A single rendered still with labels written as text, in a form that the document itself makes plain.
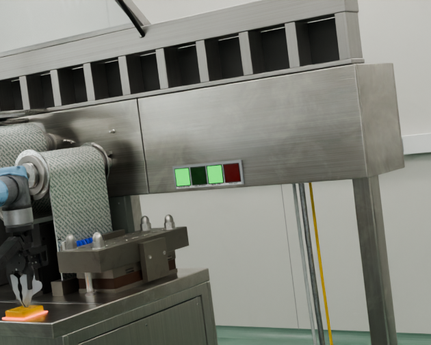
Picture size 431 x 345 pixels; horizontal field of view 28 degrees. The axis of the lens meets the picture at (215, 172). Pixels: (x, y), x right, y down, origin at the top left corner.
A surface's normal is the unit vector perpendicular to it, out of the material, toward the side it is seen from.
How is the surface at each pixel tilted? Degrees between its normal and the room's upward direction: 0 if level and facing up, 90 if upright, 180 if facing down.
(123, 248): 90
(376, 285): 90
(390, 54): 90
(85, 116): 90
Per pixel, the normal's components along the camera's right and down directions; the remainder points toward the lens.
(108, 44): -0.57, 0.11
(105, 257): 0.81, -0.07
